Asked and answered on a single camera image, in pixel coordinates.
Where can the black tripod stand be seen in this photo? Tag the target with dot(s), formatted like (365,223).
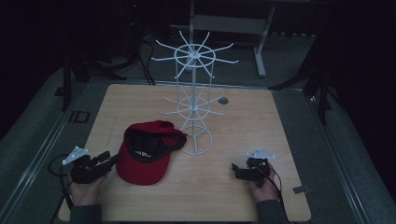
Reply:
(314,84)
(84,71)

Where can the grey tape piece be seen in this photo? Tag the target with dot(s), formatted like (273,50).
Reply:
(301,189)

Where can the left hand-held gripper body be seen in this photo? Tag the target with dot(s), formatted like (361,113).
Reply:
(84,169)

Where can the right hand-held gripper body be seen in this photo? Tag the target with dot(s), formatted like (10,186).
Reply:
(257,166)

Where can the person's left hand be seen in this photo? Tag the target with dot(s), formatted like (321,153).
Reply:
(84,189)

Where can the red baseball cap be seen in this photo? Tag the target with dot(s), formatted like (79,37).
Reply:
(149,154)

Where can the black floor bracket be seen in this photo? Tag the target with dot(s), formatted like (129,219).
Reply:
(79,116)

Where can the person's right hand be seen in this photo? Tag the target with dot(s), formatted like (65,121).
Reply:
(264,188)

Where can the grey metal desk frame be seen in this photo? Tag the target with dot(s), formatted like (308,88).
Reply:
(230,28)

